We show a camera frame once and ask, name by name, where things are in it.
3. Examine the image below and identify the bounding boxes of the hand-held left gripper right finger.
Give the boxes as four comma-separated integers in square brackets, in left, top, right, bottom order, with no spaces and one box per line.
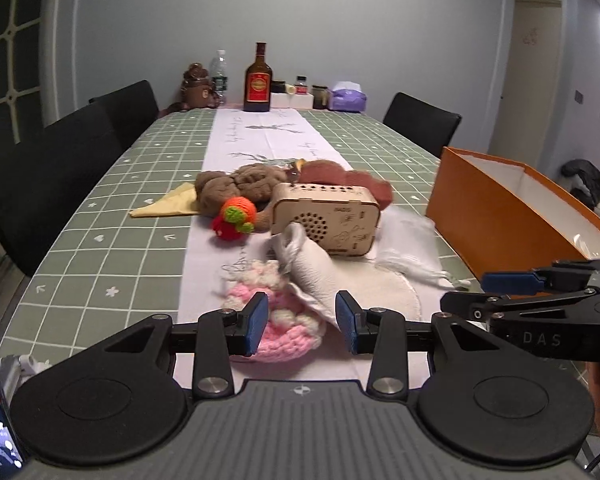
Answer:
[334,290,506,401]

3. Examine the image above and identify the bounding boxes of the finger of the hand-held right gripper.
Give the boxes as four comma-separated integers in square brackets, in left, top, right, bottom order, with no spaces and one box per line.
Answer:
[481,259,600,297]
[440,287,600,323]

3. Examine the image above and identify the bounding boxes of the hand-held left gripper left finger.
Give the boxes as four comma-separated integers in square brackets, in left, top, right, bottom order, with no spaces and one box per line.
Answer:
[102,291,271,401]

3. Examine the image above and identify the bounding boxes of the pink white crochet piece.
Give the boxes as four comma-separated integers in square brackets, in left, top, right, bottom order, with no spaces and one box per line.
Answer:
[224,260,327,363]

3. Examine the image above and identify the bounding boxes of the orange storage box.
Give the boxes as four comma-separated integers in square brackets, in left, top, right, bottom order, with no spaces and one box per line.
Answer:
[425,146,600,281]

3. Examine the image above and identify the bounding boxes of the brown plush toy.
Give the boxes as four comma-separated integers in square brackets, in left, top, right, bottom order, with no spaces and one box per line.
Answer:
[195,162,293,233]

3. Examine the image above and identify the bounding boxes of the yellow cloth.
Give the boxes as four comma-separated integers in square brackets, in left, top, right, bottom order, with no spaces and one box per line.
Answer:
[129,182,201,219]

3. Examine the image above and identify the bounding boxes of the red-brown sponge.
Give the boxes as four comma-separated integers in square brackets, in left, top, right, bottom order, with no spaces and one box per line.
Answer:
[300,159,395,208]

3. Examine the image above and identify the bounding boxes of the white round mat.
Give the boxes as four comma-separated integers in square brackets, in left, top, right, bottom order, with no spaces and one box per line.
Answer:
[325,260,423,331]

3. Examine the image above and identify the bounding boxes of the white fabric pouch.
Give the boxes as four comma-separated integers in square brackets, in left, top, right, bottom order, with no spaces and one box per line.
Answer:
[271,222,343,328]

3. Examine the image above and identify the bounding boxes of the wooden radio box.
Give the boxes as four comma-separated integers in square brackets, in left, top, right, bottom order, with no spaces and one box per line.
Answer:
[271,182,382,257]

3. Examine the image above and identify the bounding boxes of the orange red crochet toy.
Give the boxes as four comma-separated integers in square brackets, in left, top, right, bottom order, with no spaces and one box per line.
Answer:
[211,196,258,242]

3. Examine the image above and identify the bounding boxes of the black jacket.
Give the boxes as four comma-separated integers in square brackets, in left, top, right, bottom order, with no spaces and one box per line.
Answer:
[562,159,600,211]

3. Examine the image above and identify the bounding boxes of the black chair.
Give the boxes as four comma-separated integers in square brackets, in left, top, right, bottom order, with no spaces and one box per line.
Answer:
[382,92,462,158]
[89,80,160,151]
[0,102,123,277]

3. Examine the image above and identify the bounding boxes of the white printed table runner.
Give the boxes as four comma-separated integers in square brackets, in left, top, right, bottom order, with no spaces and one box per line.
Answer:
[172,107,446,382]

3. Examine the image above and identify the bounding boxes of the beige door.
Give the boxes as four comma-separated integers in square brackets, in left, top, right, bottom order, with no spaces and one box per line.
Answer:
[490,0,567,168]

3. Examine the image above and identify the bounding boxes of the white box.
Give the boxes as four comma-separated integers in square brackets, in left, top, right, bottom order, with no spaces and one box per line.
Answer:
[270,91,315,110]

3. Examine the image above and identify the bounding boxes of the purple tissue pack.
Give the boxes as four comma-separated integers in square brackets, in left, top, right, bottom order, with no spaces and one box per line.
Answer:
[328,81,368,112]

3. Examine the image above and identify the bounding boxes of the brown glass bottle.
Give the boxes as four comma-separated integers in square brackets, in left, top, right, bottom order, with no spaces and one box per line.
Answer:
[243,42,272,112]

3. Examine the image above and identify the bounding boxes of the brown bear figure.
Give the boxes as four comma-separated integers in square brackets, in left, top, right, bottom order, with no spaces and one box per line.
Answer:
[160,62,220,113]

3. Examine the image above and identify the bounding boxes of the clear water bottle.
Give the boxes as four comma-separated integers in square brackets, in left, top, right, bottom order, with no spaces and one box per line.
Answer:
[210,50,228,106]

